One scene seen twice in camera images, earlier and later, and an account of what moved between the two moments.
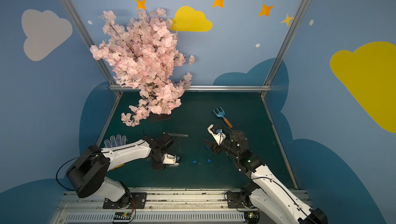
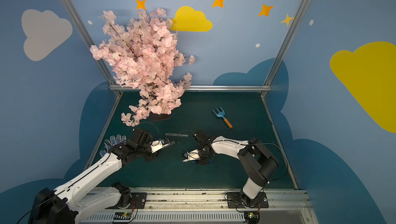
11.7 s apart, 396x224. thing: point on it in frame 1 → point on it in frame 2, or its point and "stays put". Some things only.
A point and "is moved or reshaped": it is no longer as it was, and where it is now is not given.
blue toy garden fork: [221, 114] stays put
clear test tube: [177, 134] stays put
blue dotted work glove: [114, 142] stays put
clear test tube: [175, 165] is moved or reshaped
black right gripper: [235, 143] → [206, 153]
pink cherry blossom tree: [144, 53] stays put
